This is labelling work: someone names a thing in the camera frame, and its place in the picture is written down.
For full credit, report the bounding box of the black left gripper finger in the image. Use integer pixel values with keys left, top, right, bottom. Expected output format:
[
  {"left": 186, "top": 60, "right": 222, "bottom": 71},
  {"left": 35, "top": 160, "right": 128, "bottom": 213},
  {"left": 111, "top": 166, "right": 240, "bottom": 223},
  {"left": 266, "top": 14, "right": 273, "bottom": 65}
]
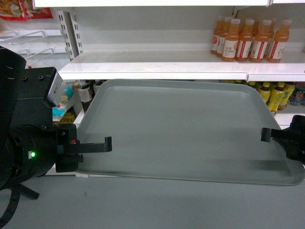
[{"left": 76, "top": 136, "right": 112, "bottom": 154}]

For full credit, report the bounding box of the orange juice bottle front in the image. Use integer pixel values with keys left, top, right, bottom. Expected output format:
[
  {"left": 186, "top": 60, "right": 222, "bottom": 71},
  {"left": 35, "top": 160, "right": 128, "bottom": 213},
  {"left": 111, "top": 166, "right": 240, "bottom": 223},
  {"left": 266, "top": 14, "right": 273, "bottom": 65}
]
[{"left": 222, "top": 19, "right": 240, "bottom": 62}]

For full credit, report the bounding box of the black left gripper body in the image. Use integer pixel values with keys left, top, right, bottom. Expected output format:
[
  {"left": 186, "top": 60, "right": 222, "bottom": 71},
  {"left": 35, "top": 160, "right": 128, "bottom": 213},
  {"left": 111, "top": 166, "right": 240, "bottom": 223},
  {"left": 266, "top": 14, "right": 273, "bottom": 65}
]
[{"left": 53, "top": 124, "right": 83, "bottom": 173}]

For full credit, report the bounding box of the white slotted shelf upright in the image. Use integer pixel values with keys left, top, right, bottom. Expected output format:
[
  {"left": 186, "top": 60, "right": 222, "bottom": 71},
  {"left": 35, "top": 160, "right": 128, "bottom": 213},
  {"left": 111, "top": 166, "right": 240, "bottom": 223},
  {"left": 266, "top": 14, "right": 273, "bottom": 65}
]
[{"left": 57, "top": 8, "right": 83, "bottom": 61}]

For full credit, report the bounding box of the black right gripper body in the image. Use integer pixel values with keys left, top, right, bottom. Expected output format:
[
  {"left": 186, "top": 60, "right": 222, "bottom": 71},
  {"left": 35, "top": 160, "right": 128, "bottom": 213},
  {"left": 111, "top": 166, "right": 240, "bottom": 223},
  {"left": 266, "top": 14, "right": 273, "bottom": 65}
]
[{"left": 283, "top": 115, "right": 305, "bottom": 165}]

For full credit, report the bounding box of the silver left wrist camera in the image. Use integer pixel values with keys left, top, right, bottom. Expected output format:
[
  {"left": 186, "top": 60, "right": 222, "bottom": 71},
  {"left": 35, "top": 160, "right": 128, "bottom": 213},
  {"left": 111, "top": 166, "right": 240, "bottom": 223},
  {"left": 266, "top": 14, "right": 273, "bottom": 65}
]
[{"left": 47, "top": 72, "right": 65, "bottom": 107}]

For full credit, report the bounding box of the orange juice bottle back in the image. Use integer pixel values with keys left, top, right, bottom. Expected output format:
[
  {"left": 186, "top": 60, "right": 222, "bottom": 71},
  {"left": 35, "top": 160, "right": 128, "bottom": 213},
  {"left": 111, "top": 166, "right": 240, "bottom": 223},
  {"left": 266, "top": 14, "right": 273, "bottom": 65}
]
[{"left": 211, "top": 15, "right": 225, "bottom": 54}]

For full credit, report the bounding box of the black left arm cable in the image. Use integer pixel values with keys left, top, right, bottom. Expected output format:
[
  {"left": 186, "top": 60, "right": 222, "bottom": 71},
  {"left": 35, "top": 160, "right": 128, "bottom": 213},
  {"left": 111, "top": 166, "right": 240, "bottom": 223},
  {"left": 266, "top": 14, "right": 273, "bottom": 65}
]
[{"left": 0, "top": 183, "right": 40, "bottom": 227}]

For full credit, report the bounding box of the grey silver serving tray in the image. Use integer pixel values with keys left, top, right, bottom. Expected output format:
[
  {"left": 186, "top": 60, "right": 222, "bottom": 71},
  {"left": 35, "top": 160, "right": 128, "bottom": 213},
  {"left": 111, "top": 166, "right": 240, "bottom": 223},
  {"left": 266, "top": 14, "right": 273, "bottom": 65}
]
[{"left": 77, "top": 79, "right": 305, "bottom": 186}]

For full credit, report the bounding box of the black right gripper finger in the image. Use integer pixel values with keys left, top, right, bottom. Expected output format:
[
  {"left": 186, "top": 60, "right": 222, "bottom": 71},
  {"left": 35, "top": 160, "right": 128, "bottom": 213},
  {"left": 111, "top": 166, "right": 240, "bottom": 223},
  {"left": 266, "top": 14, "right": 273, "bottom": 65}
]
[{"left": 260, "top": 127, "right": 290, "bottom": 143}]

